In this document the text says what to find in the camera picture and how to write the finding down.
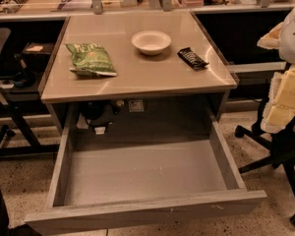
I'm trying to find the green chip bag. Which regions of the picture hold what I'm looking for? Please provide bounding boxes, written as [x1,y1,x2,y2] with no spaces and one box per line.
[65,43,117,77]

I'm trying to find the black office chair right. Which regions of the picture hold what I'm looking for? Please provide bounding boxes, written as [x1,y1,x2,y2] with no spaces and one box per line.
[235,96,295,226]

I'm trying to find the grey cabinet with steel top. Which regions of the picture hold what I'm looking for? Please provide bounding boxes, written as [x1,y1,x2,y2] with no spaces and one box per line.
[40,11,237,128]

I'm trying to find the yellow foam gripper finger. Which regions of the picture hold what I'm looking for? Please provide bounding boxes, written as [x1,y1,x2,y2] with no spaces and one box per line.
[261,66,295,134]

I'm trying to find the black box with label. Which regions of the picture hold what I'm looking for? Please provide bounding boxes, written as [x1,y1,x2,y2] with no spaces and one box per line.
[22,42,54,71]

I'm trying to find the black chair at left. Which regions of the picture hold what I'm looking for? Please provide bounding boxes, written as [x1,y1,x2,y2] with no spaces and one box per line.
[0,28,59,157]

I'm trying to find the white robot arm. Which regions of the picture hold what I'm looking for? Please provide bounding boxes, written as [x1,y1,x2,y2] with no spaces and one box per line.
[257,7,295,134]

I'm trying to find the grey open top drawer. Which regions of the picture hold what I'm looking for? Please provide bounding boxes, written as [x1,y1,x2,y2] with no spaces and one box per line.
[26,109,266,235]

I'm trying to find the white paper bowl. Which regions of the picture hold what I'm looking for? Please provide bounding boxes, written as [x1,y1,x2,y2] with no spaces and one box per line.
[132,30,171,56]

